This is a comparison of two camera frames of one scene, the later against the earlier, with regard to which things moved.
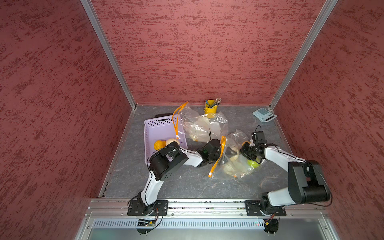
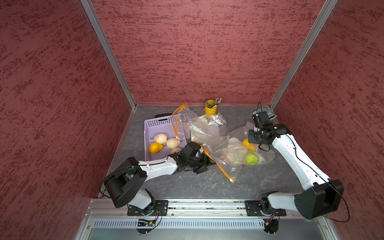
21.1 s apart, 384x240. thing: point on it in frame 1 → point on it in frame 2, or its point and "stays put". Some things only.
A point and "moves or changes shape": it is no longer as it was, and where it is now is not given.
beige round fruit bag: (169, 141) stays put
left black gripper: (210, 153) → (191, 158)
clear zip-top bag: (199, 128) stays put
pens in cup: (216, 102) stays put
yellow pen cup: (207, 109) stays put
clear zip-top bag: (231, 162) moves or changes shape
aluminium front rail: (309, 208) stays put
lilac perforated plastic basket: (162, 128) stays put
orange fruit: (159, 144) moves or changes shape
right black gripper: (243, 151) → (251, 139)
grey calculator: (263, 115) stays put
